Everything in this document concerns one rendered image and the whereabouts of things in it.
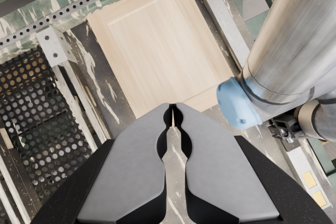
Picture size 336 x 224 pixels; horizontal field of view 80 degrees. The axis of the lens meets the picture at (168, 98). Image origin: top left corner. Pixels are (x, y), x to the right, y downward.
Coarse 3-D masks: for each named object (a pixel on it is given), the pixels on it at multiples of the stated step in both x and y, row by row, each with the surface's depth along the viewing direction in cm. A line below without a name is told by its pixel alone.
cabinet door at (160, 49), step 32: (128, 0) 72; (160, 0) 72; (192, 0) 72; (96, 32) 72; (128, 32) 72; (160, 32) 72; (192, 32) 72; (128, 64) 72; (160, 64) 72; (192, 64) 71; (224, 64) 71; (128, 96) 71; (160, 96) 71; (192, 96) 71
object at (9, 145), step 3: (0, 129) 71; (3, 129) 72; (0, 132) 70; (3, 132) 72; (6, 132) 73; (3, 135) 71; (6, 135) 72; (3, 138) 70; (6, 138) 72; (6, 141) 71; (9, 141) 72; (6, 144) 70; (9, 144) 72; (9, 147) 71; (12, 147) 72
